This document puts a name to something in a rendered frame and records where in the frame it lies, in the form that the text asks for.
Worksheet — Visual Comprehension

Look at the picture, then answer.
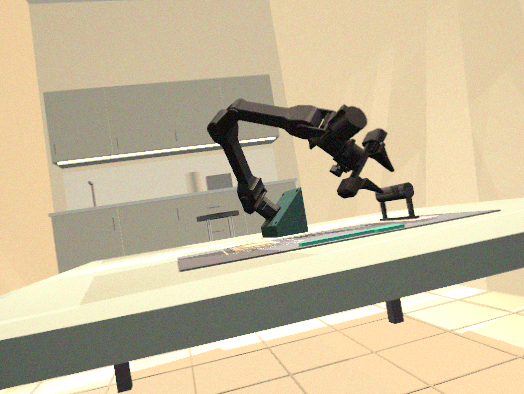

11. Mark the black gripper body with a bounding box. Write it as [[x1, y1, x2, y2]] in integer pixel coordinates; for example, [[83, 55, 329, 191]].
[[332, 128, 387, 199]]

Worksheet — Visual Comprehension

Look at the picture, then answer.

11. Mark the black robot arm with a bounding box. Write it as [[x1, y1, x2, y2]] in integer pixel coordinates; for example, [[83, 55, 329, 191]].
[[207, 98, 368, 223]]

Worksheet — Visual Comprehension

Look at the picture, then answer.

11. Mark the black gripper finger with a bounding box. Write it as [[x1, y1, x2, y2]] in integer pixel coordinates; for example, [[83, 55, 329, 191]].
[[369, 142, 394, 172], [359, 178, 384, 193]]

